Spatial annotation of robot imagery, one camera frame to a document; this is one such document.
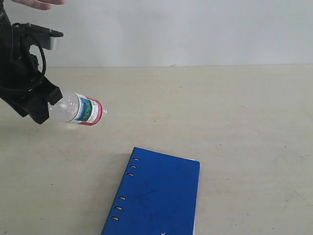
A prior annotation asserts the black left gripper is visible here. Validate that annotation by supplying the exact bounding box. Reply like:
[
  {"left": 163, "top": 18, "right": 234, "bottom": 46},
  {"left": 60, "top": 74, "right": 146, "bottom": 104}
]
[{"left": 0, "top": 23, "right": 63, "bottom": 124}]

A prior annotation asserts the clear plastic water bottle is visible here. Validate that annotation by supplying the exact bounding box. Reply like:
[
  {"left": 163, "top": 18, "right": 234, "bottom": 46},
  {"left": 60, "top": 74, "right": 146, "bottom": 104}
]
[{"left": 48, "top": 89, "right": 108, "bottom": 126}]

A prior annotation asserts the blue ring binder notebook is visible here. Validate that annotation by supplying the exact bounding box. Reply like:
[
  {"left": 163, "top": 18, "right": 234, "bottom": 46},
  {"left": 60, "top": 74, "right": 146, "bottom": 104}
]
[{"left": 101, "top": 147, "right": 201, "bottom": 235}]

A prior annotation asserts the person's open hand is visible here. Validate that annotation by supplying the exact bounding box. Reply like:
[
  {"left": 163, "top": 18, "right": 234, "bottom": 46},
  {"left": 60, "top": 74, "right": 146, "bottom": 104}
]
[{"left": 12, "top": 0, "right": 66, "bottom": 10}]

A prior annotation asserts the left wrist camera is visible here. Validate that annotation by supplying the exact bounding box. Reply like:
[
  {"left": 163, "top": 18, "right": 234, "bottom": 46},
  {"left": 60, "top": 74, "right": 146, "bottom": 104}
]
[{"left": 26, "top": 23, "right": 64, "bottom": 50}]

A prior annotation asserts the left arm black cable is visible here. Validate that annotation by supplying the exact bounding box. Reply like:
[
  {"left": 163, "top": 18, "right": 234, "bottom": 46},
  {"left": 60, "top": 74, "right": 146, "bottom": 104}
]
[{"left": 11, "top": 23, "right": 47, "bottom": 79}]

